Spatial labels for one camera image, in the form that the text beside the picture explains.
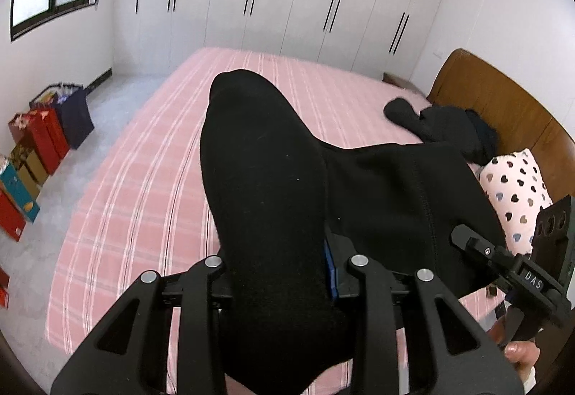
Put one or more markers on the small red box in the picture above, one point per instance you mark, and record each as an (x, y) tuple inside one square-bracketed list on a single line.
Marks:
[(3, 287)]

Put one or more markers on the navy gift bag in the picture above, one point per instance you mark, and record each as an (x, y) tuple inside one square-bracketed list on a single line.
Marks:
[(74, 116)]

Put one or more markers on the small dark red gift bag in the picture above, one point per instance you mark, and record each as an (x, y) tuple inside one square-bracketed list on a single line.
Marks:
[(19, 125)]

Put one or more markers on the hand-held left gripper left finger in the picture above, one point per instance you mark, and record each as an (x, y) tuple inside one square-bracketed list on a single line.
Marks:
[(202, 314)]

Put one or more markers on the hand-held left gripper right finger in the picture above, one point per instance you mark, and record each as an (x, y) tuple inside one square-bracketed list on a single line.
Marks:
[(331, 274)]

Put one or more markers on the person's right hand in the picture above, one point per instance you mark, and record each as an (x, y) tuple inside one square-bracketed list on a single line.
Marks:
[(521, 354)]

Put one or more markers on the pink plaid bed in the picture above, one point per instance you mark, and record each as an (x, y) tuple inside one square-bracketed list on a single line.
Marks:
[(134, 197)]

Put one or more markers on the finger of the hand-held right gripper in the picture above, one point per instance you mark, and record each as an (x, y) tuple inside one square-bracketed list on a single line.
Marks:
[(480, 247)]

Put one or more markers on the brown gold gift box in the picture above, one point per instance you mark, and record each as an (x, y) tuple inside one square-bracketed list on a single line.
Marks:
[(29, 168)]

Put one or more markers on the wooden headboard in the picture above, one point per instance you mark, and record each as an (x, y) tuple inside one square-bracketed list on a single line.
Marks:
[(503, 103)]

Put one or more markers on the large red gift box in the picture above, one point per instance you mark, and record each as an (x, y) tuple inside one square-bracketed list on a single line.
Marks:
[(10, 215)]

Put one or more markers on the wooden nightstand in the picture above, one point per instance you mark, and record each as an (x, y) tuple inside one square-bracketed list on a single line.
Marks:
[(400, 81)]

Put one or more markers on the teal gift box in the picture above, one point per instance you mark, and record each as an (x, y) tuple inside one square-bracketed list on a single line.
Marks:
[(18, 193)]

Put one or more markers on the black pants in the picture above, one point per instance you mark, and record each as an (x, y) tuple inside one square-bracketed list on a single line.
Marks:
[(278, 197)]

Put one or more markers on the heart print pillow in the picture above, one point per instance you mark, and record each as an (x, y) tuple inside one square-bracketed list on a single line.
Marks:
[(516, 188)]

